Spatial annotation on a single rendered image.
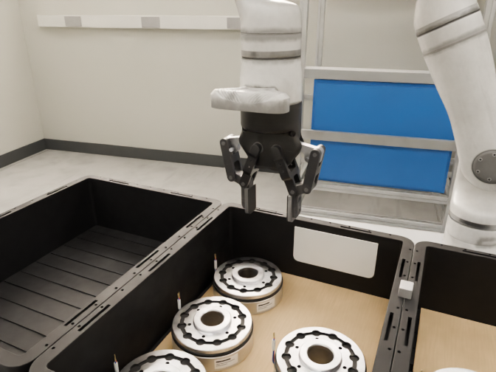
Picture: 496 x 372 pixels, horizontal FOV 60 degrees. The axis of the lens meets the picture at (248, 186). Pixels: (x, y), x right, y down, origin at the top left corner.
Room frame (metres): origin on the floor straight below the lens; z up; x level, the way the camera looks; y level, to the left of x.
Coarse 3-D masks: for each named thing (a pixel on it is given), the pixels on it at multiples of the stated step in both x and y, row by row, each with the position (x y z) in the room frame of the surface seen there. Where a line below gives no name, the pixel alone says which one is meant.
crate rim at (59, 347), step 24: (216, 216) 0.59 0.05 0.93; (192, 240) 0.52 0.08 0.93; (384, 240) 0.53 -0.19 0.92; (408, 240) 0.52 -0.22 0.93; (408, 264) 0.46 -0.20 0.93; (96, 312) 0.37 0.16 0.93; (72, 336) 0.33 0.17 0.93; (384, 336) 0.33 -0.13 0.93; (48, 360) 0.30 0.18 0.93; (384, 360) 0.30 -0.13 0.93
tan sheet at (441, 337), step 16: (432, 320) 0.47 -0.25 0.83; (448, 320) 0.47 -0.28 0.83; (464, 320) 0.47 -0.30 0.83; (432, 336) 0.44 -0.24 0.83; (448, 336) 0.44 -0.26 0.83; (464, 336) 0.44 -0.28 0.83; (480, 336) 0.44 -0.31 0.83; (416, 352) 0.41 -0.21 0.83; (432, 352) 0.41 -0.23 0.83; (448, 352) 0.41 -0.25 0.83; (464, 352) 0.41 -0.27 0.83; (480, 352) 0.41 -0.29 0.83; (416, 368) 0.39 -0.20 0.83; (432, 368) 0.39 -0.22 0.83; (464, 368) 0.39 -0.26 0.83; (480, 368) 0.39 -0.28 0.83
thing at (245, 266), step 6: (246, 264) 0.55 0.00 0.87; (252, 264) 0.55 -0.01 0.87; (234, 270) 0.54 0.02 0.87; (240, 270) 0.54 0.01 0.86; (252, 270) 0.55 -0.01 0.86; (258, 270) 0.54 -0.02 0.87; (234, 276) 0.52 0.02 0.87; (258, 276) 0.52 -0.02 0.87; (240, 282) 0.51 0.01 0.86; (246, 282) 0.51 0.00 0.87; (252, 282) 0.51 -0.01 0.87; (258, 282) 0.51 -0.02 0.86
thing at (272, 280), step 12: (228, 264) 0.56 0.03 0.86; (240, 264) 0.56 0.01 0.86; (264, 264) 0.57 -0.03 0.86; (216, 276) 0.53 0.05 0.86; (228, 276) 0.53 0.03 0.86; (264, 276) 0.53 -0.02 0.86; (276, 276) 0.53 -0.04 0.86; (228, 288) 0.51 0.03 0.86; (240, 288) 0.50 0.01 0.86; (252, 288) 0.50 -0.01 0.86; (264, 288) 0.50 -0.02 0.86; (276, 288) 0.50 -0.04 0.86
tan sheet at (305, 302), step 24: (288, 288) 0.54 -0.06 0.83; (312, 288) 0.54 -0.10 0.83; (336, 288) 0.54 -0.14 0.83; (264, 312) 0.49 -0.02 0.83; (288, 312) 0.49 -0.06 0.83; (312, 312) 0.49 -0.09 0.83; (336, 312) 0.49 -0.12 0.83; (360, 312) 0.49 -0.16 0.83; (384, 312) 0.49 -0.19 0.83; (168, 336) 0.44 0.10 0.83; (264, 336) 0.44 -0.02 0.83; (360, 336) 0.44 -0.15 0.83; (264, 360) 0.40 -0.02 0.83
